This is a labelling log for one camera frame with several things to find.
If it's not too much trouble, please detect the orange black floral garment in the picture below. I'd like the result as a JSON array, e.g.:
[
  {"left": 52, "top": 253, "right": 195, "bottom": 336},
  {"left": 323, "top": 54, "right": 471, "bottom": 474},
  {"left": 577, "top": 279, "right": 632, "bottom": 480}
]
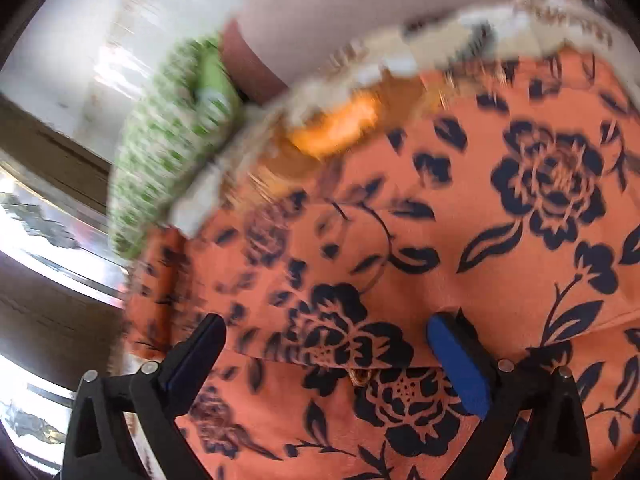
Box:
[{"left": 125, "top": 48, "right": 639, "bottom": 479}]

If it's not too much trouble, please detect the wooden framed window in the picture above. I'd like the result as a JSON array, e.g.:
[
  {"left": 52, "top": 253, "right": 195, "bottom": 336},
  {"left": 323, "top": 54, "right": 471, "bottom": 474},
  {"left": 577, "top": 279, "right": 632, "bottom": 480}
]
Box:
[{"left": 1, "top": 98, "right": 126, "bottom": 479}]

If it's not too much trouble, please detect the green white patterned pillow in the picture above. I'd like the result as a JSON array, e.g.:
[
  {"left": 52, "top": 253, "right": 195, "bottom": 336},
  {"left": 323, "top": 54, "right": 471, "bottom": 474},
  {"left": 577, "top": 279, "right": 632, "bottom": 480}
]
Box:
[{"left": 107, "top": 36, "right": 242, "bottom": 260}]

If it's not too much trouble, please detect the beige leaf print bedsheet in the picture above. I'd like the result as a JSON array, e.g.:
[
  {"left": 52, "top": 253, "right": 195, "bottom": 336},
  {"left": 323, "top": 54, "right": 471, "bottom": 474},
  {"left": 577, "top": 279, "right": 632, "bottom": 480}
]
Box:
[{"left": 167, "top": 0, "right": 617, "bottom": 237}]

